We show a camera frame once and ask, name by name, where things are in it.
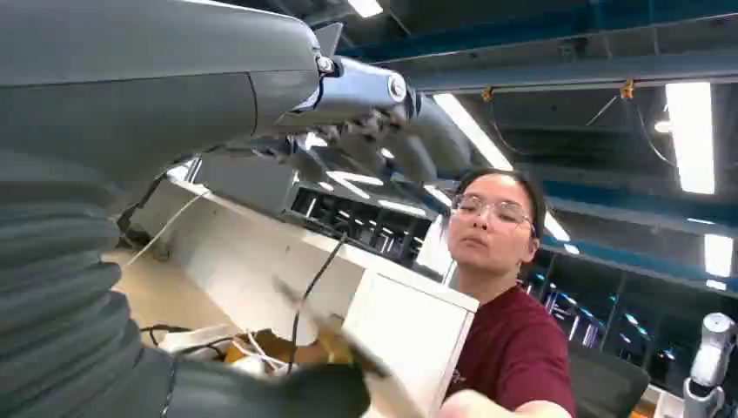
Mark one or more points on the yellow ceiling hanger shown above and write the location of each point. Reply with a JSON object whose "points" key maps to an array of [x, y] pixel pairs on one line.
{"points": [[627, 89], [488, 93]]}

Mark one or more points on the small ceiling light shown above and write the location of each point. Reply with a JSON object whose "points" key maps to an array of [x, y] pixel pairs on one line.
{"points": [[718, 255], [365, 7]]}

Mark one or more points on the black office chair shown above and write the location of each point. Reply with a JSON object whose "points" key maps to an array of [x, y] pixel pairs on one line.
{"points": [[605, 383]]}

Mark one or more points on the wooden card box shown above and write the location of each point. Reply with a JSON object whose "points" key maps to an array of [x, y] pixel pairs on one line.
{"points": [[277, 345]]}

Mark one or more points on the long ceiling light strip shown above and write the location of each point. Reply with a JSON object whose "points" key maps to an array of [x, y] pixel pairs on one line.
{"points": [[470, 130]]}

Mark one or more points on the clear-rimmed glasses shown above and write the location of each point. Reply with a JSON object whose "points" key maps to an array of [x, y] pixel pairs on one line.
{"points": [[490, 209]]}

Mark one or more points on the person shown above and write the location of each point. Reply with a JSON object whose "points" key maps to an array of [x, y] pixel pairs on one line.
{"points": [[507, 352]]}

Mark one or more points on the person's hand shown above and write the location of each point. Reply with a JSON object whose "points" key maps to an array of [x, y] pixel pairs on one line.
{"points": [[470, 407]]}

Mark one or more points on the white desk partition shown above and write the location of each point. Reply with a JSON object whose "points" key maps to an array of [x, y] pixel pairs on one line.
{"points": [[253, 259]]}

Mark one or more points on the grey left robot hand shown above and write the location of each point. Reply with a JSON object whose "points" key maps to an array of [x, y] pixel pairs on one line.
{"points": [[127, 81]]}

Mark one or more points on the wide ceiling light panel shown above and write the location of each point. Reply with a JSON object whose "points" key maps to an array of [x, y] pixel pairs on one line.
{"points": [[692, 135]]}

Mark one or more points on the ribbed grey left arm sleeve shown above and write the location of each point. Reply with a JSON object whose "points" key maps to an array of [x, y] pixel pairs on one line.
{"points": [[55, 288]]}

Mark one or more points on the grey box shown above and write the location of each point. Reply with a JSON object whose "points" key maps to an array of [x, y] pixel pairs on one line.
{"points": [[245, 183]]}

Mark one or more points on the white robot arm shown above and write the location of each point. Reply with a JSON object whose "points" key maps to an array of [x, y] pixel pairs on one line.
{"points": [[712, 357]]}

